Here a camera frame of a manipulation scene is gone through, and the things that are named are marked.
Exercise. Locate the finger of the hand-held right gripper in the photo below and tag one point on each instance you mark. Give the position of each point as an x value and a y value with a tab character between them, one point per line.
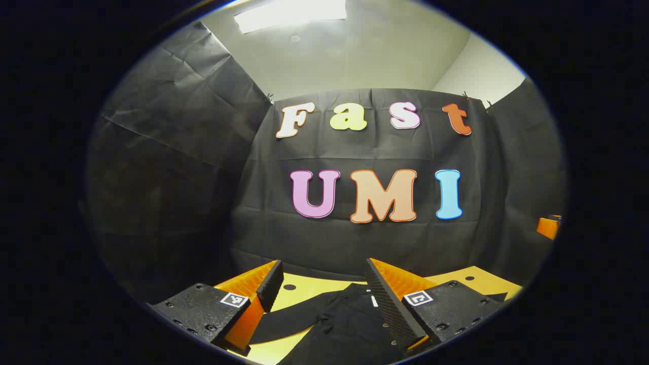
547	227

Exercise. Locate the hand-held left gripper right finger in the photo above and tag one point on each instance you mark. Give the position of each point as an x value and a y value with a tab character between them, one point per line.
390	304

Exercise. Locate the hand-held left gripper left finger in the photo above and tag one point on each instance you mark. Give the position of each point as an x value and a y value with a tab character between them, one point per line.
271	285

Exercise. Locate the black garment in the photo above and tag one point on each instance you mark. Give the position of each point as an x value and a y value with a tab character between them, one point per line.
345	324

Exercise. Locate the black backdrop cloth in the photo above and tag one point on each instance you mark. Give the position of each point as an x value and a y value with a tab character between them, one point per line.
355	243

